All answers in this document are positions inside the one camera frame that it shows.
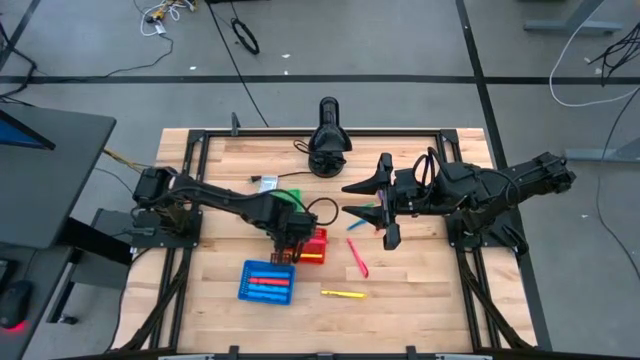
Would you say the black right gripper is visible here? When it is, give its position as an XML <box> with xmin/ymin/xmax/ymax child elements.
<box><xmin>341</xmin><ymin>151</ymin><xmax>426</xmax><ymax>252</ymax></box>

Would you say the red plastic basket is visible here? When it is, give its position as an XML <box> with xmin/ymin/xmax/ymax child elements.
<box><xmin>297</xmin><ymin>227</ymin><xmax>330</xmax><ymax>266</ymax></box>

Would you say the blue plastic basket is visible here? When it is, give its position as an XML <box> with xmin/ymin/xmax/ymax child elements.
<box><xmin>236</xmin><ymin>258</ymin><xmax>298</xmax><ymax>307</ymax></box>

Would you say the black desk lamp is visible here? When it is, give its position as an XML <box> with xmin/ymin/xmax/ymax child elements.
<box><xmin>306</xmin><ymin>96</ymin><xmax>354</xmax><ymax>179</ymax></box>

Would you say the grey desk foot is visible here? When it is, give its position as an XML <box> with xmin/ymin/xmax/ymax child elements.
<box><xmin>563</xmin><ymin>137</ymin><xmax>640</xmax><ymax>164</ymax></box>
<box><xmin>522</xmin><ymin>0</ymin><xmax>625</xmax><ymax>36</ymax></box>

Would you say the black side desk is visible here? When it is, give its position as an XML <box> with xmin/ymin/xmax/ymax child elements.
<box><xmin>0</xmin><ymin>102</ymin><xmax>135</xmax><ymax>360</ymax></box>

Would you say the black computer mouse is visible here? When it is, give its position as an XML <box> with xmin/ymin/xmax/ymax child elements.
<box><xmin>0</xmin><ymin>280</ymin><xmax>34</xmax><ymax>331</ymax></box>

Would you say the black keyboard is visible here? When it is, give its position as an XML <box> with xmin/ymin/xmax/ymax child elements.
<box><xmin>0</xmin><ymin>257</ymin><xmax>20</xmax><ymax>297</ymax></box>

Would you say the black computer monitor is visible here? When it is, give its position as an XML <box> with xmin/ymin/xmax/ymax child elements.
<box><xmin>0</xmin><ymin>109</ymin><xmax>57</xmax><ymax>151</ymax></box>

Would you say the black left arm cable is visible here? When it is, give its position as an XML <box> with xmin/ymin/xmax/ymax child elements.
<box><xmin>305</xmin><ymin>196</ymin><xmax>341</xmax><ymax>227</ymax></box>

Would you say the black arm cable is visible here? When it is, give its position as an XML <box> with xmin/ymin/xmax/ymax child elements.
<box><xmin>410</xmin><ymin>146</ymin><xmax>444</xmax><ymax>190</ymax></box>
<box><xmin>305</xmin><ymin>196</ymin><xmax>341</xmax><ymax>227</ymax></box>

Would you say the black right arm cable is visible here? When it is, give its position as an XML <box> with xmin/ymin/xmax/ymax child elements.
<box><xmin>410</xmin><ymin>146</ymin><xmax>444</xmax><ymax>190</ymax></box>

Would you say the black lamp cable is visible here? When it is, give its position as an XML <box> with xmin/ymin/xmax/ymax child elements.
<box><xmin>251</xmin><ymin>138</ymin><xmax>315</xmax><ymax>182</ymax></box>

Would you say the black aluminium rig frame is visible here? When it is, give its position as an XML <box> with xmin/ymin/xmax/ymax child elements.
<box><xmin>112</xmin><ymin>127</ymin><xmax>539</xmax><ymax>360</ymax></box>

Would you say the black floor cable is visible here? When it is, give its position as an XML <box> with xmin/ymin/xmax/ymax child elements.
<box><xmin>0</xmin><ymin>19</ymin><xmax>176</xmax><ymax>101</ymax></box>
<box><xmin>595</xmin><ymin>87</ymin><xmax>640</xmax><ymax>281</ymax></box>
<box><xmin>205</xmin><ymin>0</ymin><xmax>271</xmax><ymax>129</ymax></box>

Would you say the yellow cable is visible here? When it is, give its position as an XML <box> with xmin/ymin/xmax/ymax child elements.
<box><xmin>102</xmin><ymin>148</ymin><xmax>151</xmax><ymax>174</ymax></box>

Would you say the black cable coil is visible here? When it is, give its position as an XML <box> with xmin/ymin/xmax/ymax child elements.
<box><xmin>230</xmin><ymin>17</ymin><xmax>261</xmax><ymax>56</ymax></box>

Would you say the white floor cable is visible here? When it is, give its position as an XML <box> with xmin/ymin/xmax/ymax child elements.
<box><xmin>548</xmin><ymin>0</ymin><xmax>640</xmax><ymax>109</ymax></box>

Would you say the white cable bundle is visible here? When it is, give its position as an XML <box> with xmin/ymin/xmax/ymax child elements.
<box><xmin>132</xmin><ymin>0</ymin><xmax>199</xmax><ymax>39</ymax></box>

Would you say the black cable bundle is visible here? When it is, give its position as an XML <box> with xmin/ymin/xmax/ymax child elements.
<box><xmin>587</xmin><ymin>22</ymin><xmax>640</xmax><ymax>89</ymax></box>

